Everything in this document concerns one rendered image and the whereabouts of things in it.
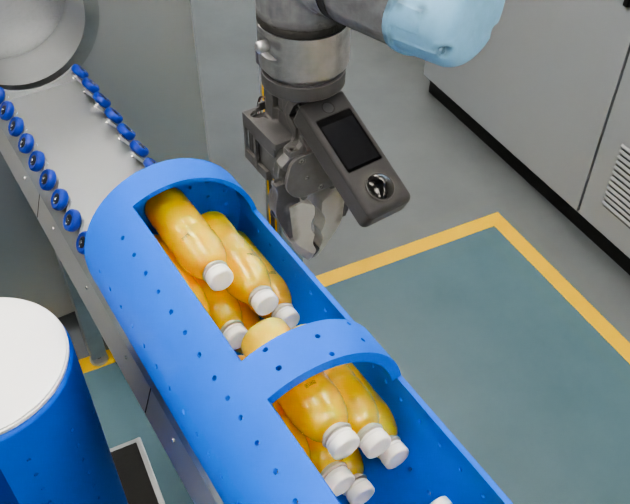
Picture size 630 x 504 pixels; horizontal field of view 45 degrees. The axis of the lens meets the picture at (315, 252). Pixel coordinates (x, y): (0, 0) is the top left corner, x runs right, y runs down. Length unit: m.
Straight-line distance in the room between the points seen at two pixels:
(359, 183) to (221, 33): 3.58
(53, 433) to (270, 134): 0.70
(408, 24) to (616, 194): 2.32
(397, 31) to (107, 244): 0.75
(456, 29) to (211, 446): 0.62
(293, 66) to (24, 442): 0.78
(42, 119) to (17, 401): 0.91
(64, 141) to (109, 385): 0.93
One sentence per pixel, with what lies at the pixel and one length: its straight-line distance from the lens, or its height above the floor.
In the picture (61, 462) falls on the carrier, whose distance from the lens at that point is 1.30.
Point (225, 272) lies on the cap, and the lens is 1.11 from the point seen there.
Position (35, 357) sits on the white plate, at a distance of 1.25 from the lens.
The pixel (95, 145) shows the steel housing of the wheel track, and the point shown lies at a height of 0.93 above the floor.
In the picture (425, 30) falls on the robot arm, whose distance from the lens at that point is 0.51.
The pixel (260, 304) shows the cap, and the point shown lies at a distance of 1.13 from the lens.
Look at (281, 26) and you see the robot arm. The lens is 0.60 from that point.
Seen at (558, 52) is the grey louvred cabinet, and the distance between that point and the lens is 2.87.
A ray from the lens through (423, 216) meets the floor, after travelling 2.99.
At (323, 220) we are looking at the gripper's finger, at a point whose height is 1.47.
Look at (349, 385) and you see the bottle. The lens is 1.01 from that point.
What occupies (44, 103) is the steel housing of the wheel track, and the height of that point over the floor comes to 0.93.
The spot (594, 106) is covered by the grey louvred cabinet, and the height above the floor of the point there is 0.52.
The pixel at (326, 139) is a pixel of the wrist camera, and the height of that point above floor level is 1.59.
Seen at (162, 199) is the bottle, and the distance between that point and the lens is 1.22.
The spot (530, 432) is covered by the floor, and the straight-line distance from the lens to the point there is 2.41.
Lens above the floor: 1.96
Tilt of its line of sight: 44 degrees down
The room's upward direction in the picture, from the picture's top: straight up
